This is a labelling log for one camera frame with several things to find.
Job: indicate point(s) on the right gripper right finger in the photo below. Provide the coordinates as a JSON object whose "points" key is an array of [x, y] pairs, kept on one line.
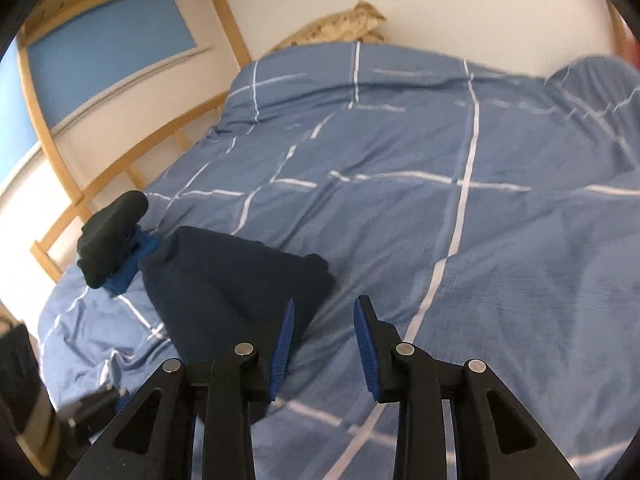
{"points": [[376, 341]]}

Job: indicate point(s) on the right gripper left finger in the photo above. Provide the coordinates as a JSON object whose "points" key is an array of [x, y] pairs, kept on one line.
{"points": [[281, 351]]}

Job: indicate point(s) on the navy blue pants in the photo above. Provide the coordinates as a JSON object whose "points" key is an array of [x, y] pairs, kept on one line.
{"points": [[214, 290]]}

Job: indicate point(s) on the dark grey folded garment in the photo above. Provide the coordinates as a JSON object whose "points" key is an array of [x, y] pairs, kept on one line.
{"points": [[107, 238]]}

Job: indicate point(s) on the blue checked duvet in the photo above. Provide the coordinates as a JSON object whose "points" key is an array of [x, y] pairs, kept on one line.
{"points": [[488, 216]]}

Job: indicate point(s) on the bright blue folded garment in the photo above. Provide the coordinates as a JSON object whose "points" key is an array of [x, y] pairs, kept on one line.
{"points": [[141, 245]]}

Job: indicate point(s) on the beige patterned pillow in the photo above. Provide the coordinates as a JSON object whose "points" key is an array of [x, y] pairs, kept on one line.
{"points": [[358, 24]]}

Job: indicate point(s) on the wooden bunk bed frame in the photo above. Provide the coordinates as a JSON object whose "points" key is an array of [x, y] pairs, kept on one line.
{"points": [[89, 338]]}

